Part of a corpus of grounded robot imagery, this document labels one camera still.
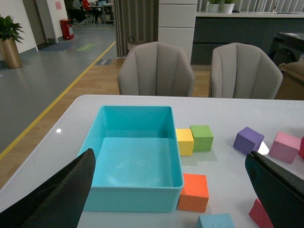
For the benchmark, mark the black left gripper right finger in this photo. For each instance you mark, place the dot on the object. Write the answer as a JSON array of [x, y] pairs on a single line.
[[281, 192]]

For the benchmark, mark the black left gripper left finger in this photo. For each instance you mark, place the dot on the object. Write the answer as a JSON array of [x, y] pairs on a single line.
[[58, 202]]

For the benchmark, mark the light blue foam block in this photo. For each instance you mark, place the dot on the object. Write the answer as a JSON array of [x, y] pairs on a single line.
[[215, 221]]

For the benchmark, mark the pink foam block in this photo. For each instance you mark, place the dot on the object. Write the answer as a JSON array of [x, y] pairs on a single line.
[[285, 147]]

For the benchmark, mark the dark red foam block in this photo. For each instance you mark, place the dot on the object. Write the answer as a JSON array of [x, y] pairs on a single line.
[[301, 150]]

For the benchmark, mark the purple foam block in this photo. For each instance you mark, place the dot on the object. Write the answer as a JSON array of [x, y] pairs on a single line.
[[248, 140]]

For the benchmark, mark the cyan plastic bin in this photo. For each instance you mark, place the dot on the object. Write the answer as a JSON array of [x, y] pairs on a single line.
[[138, 165]]

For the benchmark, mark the orange foam block near bin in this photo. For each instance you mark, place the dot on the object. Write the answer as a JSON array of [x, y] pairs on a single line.
[[195, 193]]

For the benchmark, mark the green foam block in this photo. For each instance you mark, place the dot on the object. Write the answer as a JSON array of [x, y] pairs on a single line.
[[203, 138]]

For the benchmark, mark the yellow foam block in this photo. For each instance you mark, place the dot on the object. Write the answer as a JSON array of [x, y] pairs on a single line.
[[185, 141]]

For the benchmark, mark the right beige chair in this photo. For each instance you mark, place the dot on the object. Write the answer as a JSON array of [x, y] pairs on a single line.
[[243, 71]]

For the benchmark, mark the beige chair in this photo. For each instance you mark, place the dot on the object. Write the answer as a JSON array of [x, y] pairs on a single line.
[[156, 69], [243, 71]]

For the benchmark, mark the black washing machine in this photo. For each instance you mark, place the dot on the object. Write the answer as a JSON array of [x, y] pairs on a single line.
[[287, 48]]

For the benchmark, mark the left beige chair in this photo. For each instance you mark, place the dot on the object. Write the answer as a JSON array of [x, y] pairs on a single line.
[[156, 69]]

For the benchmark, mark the woven basket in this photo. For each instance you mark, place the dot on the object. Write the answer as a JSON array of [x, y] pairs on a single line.
[[133, 43]]

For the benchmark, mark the red cabinet box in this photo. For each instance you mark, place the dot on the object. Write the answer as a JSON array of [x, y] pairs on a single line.
[[66, 28]]

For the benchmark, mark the potted plant gold planter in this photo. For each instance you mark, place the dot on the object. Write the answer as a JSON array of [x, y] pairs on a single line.
[[9, 35]]

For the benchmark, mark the white potted plant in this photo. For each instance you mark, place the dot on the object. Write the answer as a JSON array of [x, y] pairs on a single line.
[[213, 6], [227, 6]]

